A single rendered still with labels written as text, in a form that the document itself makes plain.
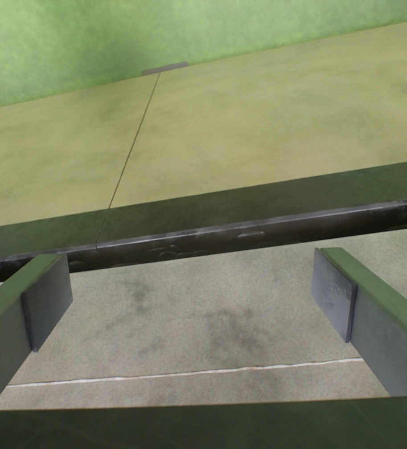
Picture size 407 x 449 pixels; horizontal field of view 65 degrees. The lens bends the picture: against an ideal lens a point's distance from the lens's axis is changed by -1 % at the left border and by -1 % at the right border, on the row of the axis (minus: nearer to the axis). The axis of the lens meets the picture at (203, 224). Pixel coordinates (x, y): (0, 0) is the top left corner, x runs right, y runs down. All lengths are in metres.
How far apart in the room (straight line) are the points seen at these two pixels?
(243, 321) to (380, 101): 0.43
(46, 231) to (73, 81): 0.76
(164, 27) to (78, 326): 0.88
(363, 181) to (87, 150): 0.45
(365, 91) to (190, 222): 0.40
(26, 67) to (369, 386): 1.15
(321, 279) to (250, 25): 0.94
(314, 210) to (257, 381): 0.18
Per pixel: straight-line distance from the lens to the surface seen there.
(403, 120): 0.54
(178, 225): 0.37
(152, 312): 0.31
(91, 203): 0.47
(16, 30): 1.18
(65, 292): 0.17
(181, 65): 1.06
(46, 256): 0.17
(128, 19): 1.07
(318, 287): 0.17
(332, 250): 0.17
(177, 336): 0.29
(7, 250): 0.47
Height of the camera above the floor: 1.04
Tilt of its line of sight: 49 degrees down
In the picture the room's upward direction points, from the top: 179 degrees counter-clockwise
